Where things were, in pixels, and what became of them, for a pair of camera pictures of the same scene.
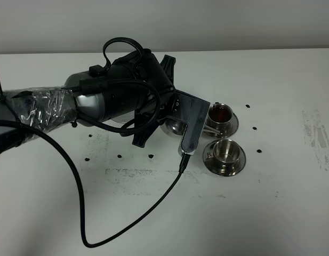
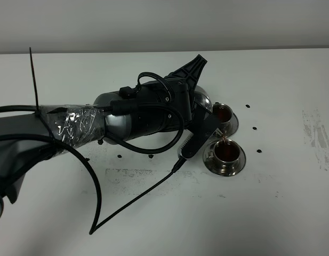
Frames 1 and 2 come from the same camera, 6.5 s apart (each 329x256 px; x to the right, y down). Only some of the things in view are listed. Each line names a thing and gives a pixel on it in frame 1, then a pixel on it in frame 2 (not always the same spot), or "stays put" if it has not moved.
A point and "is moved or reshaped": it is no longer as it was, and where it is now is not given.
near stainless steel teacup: [226, 151] stays put
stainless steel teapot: [176, 128] is moved or reshaped
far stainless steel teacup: [219, 114] stays put
